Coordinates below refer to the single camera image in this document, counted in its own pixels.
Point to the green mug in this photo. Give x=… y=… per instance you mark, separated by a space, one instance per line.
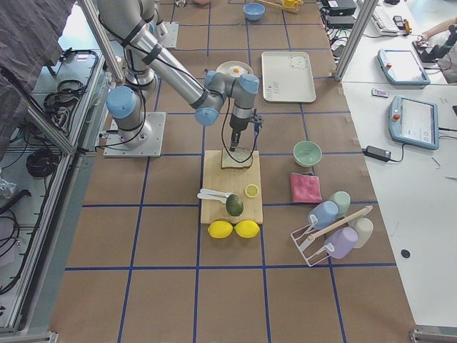
x=343 y=201

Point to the blue mug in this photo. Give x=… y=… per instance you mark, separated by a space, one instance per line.
x=322 y=215

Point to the blue bowl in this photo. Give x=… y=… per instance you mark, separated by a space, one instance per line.
x=253 y=11

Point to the white wire mug rack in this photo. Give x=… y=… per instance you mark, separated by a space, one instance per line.
x=310 y=242

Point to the yellow mug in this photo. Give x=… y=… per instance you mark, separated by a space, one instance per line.
x=291 y=6

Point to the green avocado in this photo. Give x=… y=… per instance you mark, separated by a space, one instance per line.
x=234 y=205

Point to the cream mug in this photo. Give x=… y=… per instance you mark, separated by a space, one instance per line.
x=364 y=228

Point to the bread slice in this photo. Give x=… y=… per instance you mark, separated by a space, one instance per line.
x=238 y=159

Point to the right yellow lemon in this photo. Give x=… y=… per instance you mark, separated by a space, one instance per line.
x=247 y=229

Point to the left yellow lemon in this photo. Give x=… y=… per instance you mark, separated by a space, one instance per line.
x=220 y=229

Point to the lemon half slice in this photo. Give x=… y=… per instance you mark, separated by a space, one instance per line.
x=251 y=191

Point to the aluminium frame post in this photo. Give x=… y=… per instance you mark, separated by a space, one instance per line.
x=361 y=23

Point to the purple mug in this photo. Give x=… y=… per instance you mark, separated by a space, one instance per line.
x=341 y=242

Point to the fried egg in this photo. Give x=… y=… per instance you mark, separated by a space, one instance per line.
x=236 y=71

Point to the pink cloth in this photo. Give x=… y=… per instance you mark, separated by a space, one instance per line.
x=305 y=188

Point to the dark grey cloth cover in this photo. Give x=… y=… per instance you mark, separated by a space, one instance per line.
x=30 y=31

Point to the wooden cutting board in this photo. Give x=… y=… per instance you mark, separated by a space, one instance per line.
x=230 y=180

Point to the beige round plate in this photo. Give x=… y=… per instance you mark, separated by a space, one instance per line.
x=223 y=68

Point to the teach pendant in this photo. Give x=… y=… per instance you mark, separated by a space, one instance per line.
x=401 y=67
x=414 y=122

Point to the small label card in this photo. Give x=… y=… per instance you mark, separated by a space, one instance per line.
x=379 y=93

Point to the white plastic knife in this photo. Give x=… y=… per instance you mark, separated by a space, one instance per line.
x=213 y=194

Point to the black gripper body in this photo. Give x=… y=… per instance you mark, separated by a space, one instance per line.
x=236 y=126

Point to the black power adapter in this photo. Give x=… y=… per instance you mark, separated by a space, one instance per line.
x=377 y=153

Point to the yellow lemon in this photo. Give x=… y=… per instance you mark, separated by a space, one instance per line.
x=220 y=229
x=247 y=229

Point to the green ceramic bowl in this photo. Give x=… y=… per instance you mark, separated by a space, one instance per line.
x=307 y=153

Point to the near teach pendant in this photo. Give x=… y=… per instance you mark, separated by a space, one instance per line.
x=414 y=122

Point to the white keyboard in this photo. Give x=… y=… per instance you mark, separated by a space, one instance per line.
x=383 y=23

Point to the cream rectangular tray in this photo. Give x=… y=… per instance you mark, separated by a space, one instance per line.
x=287 y=77

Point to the far teach pendant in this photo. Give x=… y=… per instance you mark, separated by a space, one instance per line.
x=401 y=67

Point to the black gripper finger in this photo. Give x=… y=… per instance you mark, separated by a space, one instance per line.
x=233 y=146

